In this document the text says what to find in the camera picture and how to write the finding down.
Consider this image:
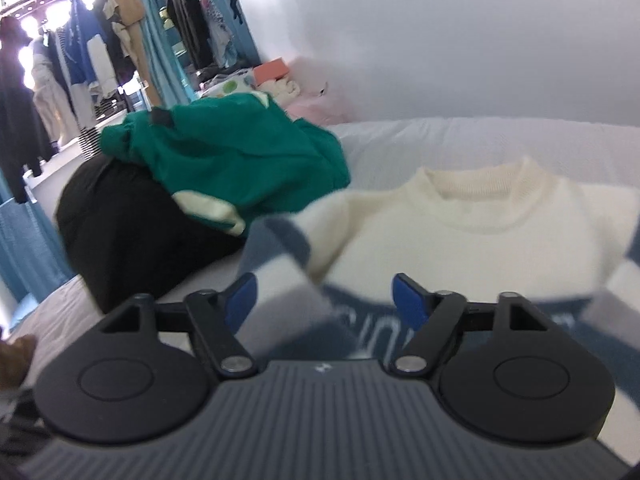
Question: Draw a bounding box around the black garment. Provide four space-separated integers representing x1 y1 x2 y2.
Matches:
54 152 249 314

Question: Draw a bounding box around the polka dot cloth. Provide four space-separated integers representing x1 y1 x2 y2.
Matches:
200 72 262 102

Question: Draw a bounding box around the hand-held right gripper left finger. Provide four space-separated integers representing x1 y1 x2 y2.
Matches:
100 272 259 379

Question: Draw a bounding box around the striped cloth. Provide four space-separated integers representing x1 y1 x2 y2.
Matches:
74 127 105 162

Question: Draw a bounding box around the orange box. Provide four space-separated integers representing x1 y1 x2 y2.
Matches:
251 58 292 87

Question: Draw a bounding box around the blue curtain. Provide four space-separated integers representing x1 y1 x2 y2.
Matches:
0 167 77 307
125 0 197 111

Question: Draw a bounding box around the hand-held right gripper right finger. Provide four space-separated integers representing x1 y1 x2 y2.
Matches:
391 272 544 377

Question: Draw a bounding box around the crumpled cream cloth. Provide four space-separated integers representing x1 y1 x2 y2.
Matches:
259 77 302 107

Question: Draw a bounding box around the person's left hand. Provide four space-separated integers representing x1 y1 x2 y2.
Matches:
0 335 39 392

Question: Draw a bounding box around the green garment with cream trim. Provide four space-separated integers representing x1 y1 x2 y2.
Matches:
100 92 352 237

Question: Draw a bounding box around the row of hanging clothes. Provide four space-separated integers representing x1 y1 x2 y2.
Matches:
0 0 261 203

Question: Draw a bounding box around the cream and grey-blue sweater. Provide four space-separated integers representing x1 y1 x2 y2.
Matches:
235 156 640 480

